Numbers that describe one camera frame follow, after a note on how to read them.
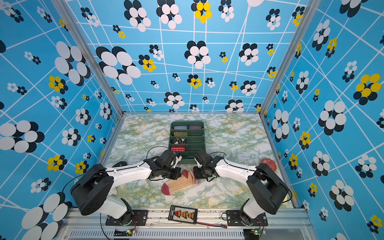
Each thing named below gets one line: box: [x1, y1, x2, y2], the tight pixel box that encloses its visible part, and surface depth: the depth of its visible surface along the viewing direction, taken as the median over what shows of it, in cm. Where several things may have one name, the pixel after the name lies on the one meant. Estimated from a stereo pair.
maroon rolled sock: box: [189, 125, 202, 130], surface depth 107 cm
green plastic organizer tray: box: [169, 120, 206, 165], surface depth 101 cm
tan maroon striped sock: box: [161, 168, 200, 196], surface depth 86 cm
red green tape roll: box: [260, 158, 277, 172], surface depth 91 cm
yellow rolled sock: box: [173, 131, 188, 137], surface depth 101 cm
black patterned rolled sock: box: [172, 137, 186, 144], surface depth 98 cm
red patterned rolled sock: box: [170, 146, 186, 152], surface depth 95 cm
